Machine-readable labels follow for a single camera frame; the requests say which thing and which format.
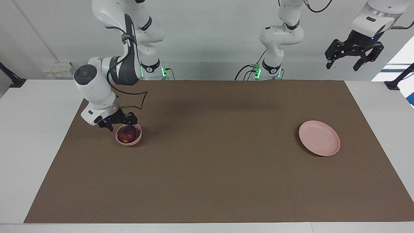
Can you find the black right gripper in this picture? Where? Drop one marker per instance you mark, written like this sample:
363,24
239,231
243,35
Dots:
119,118

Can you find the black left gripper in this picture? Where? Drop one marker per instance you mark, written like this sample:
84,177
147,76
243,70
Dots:
360,40

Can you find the dark red apple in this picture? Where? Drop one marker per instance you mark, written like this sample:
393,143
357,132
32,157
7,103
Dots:
126,137

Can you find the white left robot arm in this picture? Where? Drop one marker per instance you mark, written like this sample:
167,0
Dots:
281,35

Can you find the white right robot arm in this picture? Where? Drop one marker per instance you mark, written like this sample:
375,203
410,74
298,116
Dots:
97,87

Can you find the pink bowl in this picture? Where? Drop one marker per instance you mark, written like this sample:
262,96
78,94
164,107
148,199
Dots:
138,134

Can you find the pink plate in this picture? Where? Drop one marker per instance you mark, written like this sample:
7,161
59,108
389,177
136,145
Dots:
318,137

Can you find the black clamp stand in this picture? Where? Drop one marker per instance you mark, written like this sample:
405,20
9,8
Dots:
393,85
17,83

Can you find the blue object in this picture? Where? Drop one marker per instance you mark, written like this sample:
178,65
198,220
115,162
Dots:
411,98

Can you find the brown table mat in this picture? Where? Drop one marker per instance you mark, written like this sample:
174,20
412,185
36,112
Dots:
207,161

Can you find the white wall power strip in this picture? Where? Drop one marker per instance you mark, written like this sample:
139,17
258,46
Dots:
58,72

